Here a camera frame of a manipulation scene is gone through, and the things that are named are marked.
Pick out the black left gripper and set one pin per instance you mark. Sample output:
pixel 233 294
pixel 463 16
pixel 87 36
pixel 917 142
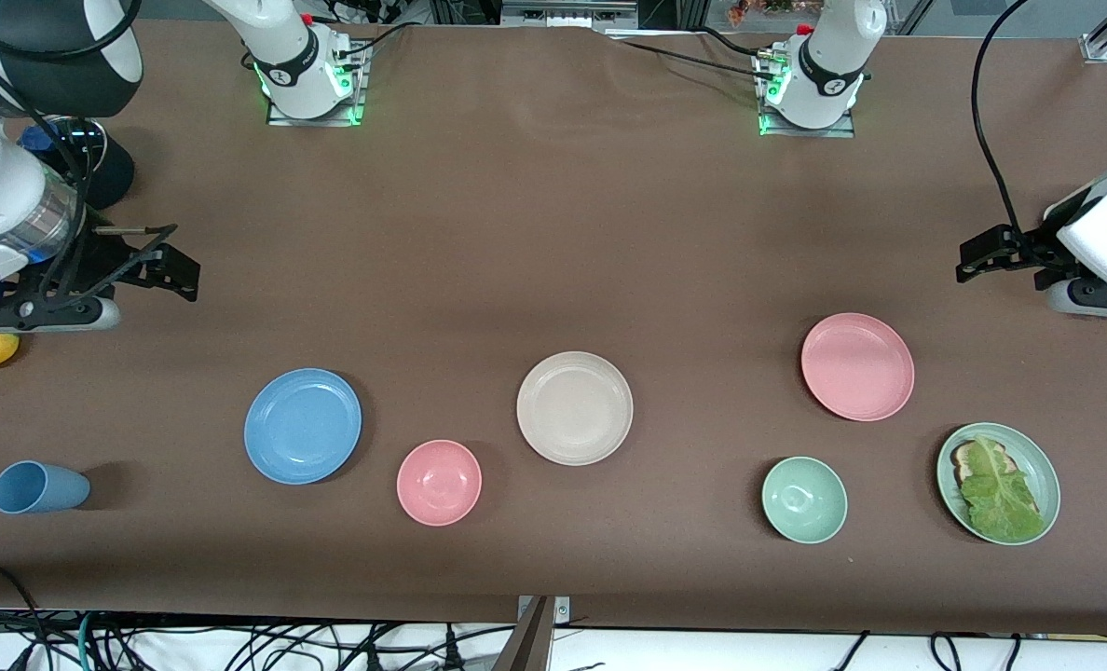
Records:
pixel 1029 249

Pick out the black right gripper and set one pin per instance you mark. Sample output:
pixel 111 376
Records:
pixel 106 258

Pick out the pink plastic plate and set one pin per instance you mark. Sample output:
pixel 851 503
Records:
pixel 857 366

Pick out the blue plastic plate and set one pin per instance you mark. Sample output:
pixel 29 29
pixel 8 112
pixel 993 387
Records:
pixel 302 426

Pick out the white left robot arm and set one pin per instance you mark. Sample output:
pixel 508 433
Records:
pixel 828 65

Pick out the toasted bread slice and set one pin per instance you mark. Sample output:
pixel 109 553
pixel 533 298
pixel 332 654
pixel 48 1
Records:
pixel 962 457

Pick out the green plastic plate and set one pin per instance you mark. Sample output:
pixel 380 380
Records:
pixel 1043 475

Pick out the blue plastic cup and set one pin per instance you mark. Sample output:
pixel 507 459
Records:
pixel 41 487

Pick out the green lettuce leaf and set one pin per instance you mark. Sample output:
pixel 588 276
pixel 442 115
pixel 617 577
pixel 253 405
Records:
pixel 1001 494

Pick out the small green bowl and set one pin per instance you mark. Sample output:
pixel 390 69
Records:
pixel 804 499

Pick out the small pink bowl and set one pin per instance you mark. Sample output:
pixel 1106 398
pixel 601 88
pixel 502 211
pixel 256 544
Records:
pixel 439 483

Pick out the brown table cloth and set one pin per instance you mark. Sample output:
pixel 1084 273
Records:
pixel 553 233

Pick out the beige plastic plate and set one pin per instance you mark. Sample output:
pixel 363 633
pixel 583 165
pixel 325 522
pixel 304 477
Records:
pixel 575 408

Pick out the grey metal box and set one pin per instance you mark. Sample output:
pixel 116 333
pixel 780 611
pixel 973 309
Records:
pixel 567 11

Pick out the dark metal pole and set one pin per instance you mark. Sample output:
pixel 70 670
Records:
pixel 527 643

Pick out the small metal bracket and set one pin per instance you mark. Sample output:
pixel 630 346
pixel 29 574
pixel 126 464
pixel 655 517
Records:
pixel 563 608

